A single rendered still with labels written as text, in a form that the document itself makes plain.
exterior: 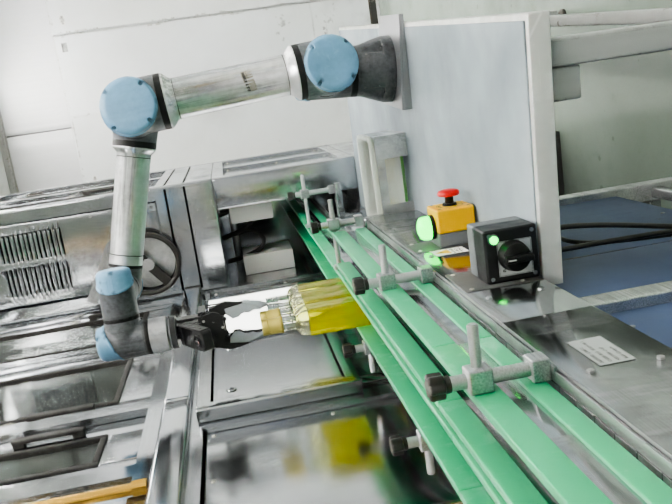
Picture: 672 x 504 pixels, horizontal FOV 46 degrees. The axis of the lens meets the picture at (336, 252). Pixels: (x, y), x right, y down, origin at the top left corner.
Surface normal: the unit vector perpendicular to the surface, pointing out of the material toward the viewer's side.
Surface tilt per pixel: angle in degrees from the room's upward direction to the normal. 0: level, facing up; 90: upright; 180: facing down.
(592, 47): 90
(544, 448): 90
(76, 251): 90
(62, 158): 90
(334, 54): 98
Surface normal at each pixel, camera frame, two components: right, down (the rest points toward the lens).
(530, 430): -0.14, -0.97
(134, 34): 0.14, 0.18
